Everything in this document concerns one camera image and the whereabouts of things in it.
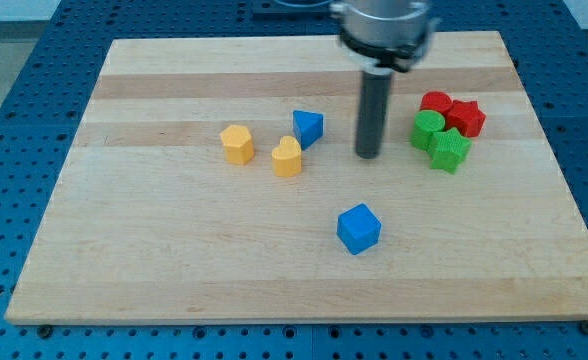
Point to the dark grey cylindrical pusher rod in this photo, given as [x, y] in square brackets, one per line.
[372, 112]

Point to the blue cube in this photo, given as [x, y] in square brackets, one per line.
[358, 229]

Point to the yellow heart block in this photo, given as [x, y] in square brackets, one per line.
[287, 157]

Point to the red cylinder block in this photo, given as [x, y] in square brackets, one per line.
[436, 101]

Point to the green cylinder block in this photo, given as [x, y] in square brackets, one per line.
[426, 123]

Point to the blue triangle block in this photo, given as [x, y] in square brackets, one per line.
[308, 127]

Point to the green star block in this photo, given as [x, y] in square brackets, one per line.
[448, 149]

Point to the red star block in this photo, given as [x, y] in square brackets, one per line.
[466, 117]

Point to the yellow hexagon block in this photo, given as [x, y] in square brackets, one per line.
[238, 145]

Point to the wooden board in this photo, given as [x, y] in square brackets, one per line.
[149, 224]

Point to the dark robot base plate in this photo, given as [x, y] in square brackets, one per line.
[290, 9]

